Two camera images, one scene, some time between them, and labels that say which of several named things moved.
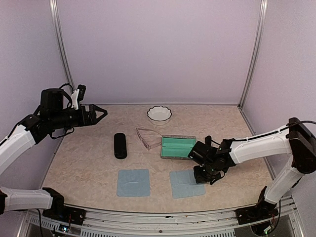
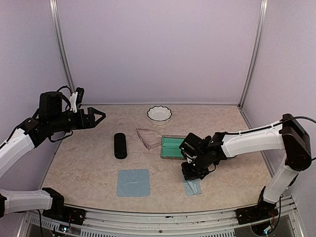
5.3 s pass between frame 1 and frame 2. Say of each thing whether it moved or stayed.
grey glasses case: stayed
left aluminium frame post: stayed
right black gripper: moved
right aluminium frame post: stayed
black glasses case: stayed
